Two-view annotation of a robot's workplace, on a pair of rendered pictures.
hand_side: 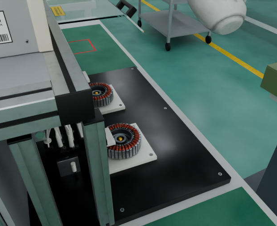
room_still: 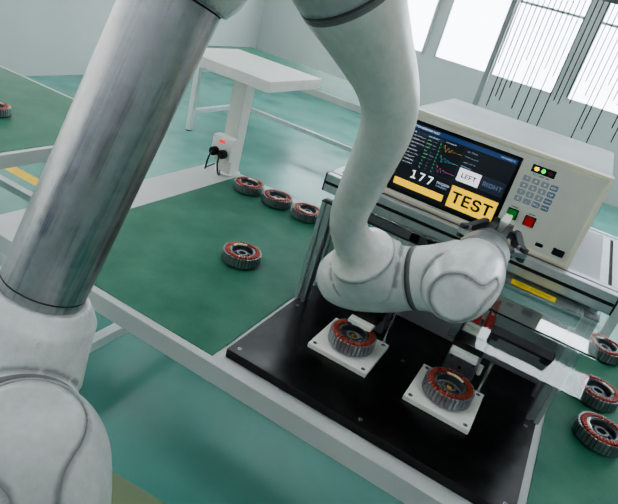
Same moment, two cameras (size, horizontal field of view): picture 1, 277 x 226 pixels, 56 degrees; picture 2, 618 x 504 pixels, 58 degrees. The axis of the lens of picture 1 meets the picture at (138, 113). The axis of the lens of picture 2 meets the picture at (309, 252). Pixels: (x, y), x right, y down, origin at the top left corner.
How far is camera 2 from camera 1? 1.46 m
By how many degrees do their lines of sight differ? 104
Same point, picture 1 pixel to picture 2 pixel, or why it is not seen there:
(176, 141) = (304, 371)
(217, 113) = not seen: outside the picture
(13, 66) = not seen: hidden behind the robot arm
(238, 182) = (216, 359)
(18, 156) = not seen: hidden behind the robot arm
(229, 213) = (215, 330)
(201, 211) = (238, 326)
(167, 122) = (335, 394)
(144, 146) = (328, 348)
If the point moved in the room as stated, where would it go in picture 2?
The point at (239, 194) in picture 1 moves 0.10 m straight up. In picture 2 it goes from (212, 347) to (220, 310)
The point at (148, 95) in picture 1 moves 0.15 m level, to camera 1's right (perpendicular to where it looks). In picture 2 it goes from (404, 436) to (351, 463)
